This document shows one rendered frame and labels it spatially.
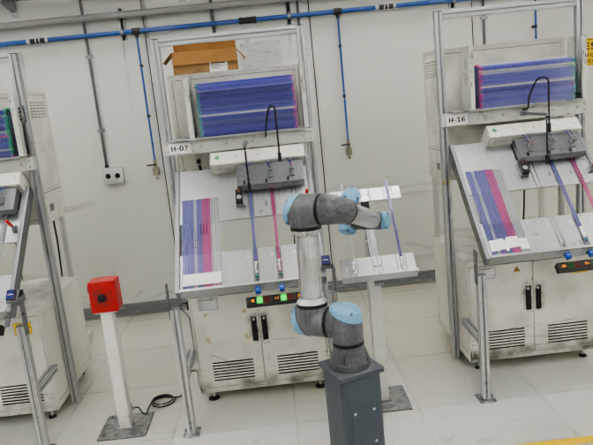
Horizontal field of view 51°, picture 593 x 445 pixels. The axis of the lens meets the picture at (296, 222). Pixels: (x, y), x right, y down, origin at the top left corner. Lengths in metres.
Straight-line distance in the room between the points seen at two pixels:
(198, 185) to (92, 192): 1.83
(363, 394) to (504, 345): 1.37
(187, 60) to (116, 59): 1.34
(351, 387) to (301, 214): 0.64
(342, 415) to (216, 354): 1.16
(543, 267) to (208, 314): 1.76
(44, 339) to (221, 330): 0.91
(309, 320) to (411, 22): 3.04
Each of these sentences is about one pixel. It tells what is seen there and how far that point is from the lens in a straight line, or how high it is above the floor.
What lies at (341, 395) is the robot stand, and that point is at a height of 0.48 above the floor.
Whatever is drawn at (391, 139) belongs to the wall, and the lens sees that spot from 4.82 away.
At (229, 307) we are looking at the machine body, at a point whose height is 0.52.
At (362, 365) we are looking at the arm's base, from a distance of 2.31.
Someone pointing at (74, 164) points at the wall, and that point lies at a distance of 4.95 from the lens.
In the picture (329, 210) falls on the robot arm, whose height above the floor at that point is 1.14.
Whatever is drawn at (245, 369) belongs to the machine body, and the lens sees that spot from 3.37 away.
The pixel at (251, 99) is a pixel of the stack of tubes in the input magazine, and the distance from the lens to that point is 3.21.
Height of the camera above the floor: 1.54
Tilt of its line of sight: 11 degrees down
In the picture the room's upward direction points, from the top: 6 degrees counter-clockwise
